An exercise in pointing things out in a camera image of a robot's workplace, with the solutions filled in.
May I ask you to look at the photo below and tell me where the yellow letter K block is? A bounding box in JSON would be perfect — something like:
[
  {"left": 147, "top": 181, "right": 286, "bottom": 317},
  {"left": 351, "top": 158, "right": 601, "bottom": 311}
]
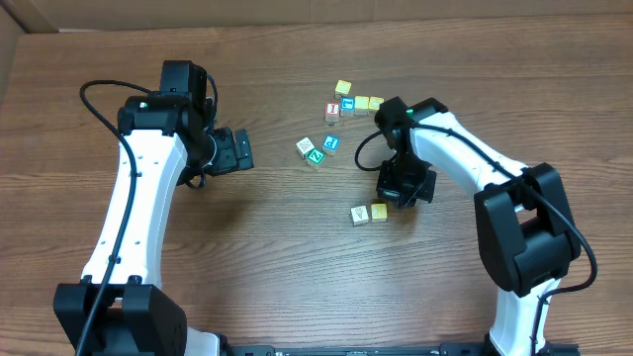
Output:
[{"left": 371, "top": 203, "right": 388, "bottom": 223}]

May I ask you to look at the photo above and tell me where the white ice cream block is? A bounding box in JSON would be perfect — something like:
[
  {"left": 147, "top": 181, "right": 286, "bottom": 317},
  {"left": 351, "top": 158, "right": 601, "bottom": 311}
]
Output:
[{"left": 350, "top": 206, "right": 370, "bottom": 226}]

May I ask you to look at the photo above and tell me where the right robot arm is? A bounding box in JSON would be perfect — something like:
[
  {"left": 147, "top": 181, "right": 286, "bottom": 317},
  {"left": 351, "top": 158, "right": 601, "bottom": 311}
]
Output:
[{"left": 375, "top": 97, "right": 581, "bottom": 355}]

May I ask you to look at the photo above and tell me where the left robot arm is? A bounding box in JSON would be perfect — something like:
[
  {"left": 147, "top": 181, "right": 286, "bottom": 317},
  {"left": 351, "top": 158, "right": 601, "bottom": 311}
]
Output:
[{"left": 53, "top": 60, "right": 254, "bottom": 355}]

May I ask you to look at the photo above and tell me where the white letter W block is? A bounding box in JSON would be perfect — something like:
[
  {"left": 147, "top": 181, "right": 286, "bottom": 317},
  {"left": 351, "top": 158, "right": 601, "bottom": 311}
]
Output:
[{"left": 296, "top": 136, "right": 315, "bottom": 158}]

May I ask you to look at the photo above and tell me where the blue letter P block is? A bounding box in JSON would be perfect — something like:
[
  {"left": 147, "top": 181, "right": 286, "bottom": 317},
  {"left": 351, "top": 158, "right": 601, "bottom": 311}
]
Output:
[{"left": 321, "top": 134, "right": 340, "bottom": 155}]

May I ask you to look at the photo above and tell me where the green letter Z block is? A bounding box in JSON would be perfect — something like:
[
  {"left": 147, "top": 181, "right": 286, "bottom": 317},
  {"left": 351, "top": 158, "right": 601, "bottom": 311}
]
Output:
[{"left": 306, "top": 148, "right": 326, "bottom": 170}]

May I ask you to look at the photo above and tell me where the yellow block right row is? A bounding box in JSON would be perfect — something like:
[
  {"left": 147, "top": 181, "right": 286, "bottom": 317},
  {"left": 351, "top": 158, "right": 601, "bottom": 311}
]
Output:
[{"left": 368, "top": 96, "right": 385, "bottom": 115}]

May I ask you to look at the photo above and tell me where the yellow block row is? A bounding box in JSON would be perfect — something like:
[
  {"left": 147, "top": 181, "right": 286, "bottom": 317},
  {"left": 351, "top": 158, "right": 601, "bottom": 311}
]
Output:
[
  {"left": 368, "top": 96, "right": 385, "bottom": 115},
  {"left": 354, "top": 95, "right": 370, "bottom": 116}
]

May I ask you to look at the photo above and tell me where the yellow block middle row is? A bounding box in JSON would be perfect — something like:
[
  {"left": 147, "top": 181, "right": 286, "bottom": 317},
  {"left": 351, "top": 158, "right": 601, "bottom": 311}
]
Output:
[{"left": 354, "top": 95, "right": 370, "bottom": 116}]

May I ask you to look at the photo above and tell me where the blue picture block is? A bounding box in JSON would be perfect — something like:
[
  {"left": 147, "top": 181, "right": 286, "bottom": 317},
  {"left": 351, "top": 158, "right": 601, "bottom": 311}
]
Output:
[{"left": 340, "top": 96, "right": 355, "bottom": 117}]

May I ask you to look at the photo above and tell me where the red letter I block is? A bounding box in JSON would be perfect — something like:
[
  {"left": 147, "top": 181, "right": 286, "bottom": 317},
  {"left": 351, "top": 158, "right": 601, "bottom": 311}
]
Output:
[{"left": 324, "top": 102, "right": 340, "bottom": 123}]

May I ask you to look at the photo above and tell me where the yellow block far top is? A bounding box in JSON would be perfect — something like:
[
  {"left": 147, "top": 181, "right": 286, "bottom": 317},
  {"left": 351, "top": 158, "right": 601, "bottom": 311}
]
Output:
[{"left": 334, "top": 79, "right": 352, "bottom": 99}]

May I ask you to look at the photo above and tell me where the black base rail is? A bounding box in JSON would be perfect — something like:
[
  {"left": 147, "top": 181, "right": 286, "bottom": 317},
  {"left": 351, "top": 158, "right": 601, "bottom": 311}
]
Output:
[{"left": 220, "top": 343, "right": 497, "bottom": 356}]

